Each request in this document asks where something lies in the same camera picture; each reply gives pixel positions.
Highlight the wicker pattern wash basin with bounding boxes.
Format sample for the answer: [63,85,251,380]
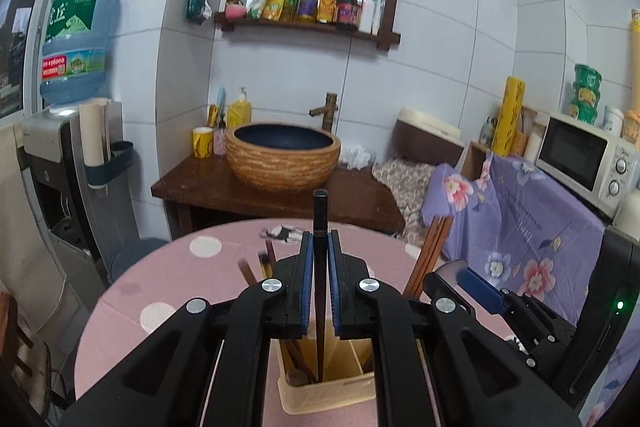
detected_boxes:
[225,122,342,192]

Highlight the pink patterned cup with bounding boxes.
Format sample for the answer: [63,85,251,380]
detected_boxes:
[213,114,228,156]

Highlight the bamboo style faucet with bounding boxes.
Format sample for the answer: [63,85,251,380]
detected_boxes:
[308,93,340,132]

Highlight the dark teal cup holder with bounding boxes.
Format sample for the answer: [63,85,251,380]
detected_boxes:
[84,141,135,188]

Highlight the curved brown wooden utensil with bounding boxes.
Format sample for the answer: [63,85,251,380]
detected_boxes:
[259,241,278,280]
[237,259,258,287]

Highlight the grey blue bin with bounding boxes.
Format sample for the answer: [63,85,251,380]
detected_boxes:
[110,237,168,283]

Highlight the grey water dispenser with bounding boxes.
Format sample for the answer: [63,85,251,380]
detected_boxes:
[22,99,138,288]

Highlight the white mesh scrubber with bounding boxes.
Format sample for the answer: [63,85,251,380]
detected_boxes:
[340,146,376,170]

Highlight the brown white rice cooker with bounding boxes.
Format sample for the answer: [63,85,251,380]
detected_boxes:
[391,108,466,168]

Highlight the wooden crate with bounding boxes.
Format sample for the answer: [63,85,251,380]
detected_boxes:
[460,141,493,180]

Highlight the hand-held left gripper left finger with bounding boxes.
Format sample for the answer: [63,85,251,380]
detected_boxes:
[55,231,315,427]

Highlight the purple floral cloth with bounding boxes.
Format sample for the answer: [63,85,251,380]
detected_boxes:
[425,154,640,427]

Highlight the cream perforated utensil holder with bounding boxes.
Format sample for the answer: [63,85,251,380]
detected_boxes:
[277,336,377,415]

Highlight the dark soy sauce bottle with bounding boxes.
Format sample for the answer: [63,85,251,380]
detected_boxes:
[336,0,365,30]

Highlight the yellow cup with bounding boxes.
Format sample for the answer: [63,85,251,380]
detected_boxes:
[192,127,214,160]

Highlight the brown wooden chopstick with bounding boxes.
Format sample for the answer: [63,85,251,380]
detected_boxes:
[415,215,454,299]
[404,216,443,298]

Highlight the blue water jug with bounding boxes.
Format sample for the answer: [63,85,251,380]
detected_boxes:
[40,0,121,108]

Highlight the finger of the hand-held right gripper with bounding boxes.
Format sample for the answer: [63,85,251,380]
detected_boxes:
[424,259,558,343]

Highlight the pink polka dot tablecloth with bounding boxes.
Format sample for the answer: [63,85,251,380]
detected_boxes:
[74,218,521,427]

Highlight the white microwave oven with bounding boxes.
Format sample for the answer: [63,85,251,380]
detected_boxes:
[535,111,640,212]

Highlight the black chopstick gold band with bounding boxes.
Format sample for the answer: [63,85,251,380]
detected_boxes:
[313,189,329,383]

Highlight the white jar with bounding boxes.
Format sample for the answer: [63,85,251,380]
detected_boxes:
[601,105,625,135]

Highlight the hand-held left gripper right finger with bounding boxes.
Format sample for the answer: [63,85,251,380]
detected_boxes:
[327,231,583,427]

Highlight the yellow patterned roll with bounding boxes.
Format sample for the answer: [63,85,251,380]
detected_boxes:
[492,77,527,155]

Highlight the orange cup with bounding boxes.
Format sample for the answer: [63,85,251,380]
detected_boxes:
[622,109,640,150]

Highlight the yellow pump soap bottle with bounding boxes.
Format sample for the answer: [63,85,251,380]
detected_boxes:
[227,86,252,128]

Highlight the dark wooden chair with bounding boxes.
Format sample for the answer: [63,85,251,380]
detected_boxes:
[0,292,53,413]

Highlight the beige paper cup tube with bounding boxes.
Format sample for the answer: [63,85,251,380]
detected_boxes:
[80,98,112,168]

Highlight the dark wooden counter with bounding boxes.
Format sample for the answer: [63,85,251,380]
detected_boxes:
[151,154,406,240]

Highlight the metal framed door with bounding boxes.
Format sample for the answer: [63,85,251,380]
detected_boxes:
[0,0,76,120]

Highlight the brown patterned cloth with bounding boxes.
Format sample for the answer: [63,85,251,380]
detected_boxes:
[372,157,436,243]

